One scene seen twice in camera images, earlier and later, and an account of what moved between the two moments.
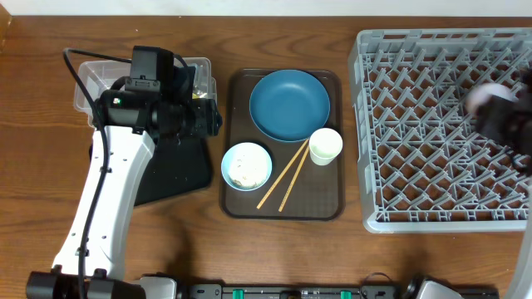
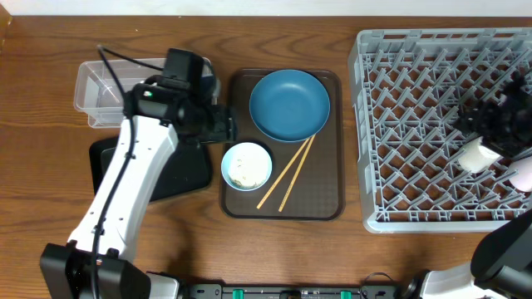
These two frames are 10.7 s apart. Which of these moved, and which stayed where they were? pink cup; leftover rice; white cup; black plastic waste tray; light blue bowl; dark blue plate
Moved: white cup; pink cup
Stayed: black plastic waste tray; dark blue plate; leftover rice; light blue bowl
